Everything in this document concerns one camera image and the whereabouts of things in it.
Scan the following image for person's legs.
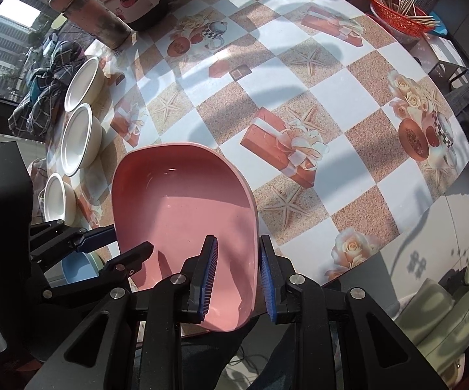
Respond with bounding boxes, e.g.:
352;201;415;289
180;323;302;390

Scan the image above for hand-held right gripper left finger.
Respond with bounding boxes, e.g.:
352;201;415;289
25;235;220;390

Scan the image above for small white bowl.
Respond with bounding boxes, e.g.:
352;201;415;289
42;173;77;227

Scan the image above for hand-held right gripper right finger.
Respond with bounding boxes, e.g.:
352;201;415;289
260;235;449;390

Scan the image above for pink metal thermos bottle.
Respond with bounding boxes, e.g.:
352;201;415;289
49;0;134;50

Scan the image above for bundle of bamboo skewers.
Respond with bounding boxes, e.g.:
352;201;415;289
364;0;441;30

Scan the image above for dark plaid cloth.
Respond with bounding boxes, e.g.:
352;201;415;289
7;39;86;139

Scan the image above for light blue bowl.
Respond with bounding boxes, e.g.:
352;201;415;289
61;252;106;288

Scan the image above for printed checkered tablecloth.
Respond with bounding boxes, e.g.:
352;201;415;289
45;0;469;293

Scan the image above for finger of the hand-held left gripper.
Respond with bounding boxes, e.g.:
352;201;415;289
35;241;155;309
29;219;118;261

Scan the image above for pink plate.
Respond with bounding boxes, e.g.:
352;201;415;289
112;142;260;332

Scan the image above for red plastic basket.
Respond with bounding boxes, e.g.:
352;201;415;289
366;0;435;44

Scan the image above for green padded chair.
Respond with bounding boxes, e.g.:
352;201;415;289
394;206;469;376

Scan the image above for large white bowl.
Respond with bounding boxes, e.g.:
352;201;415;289
60;103;103;177
64;56;106;113

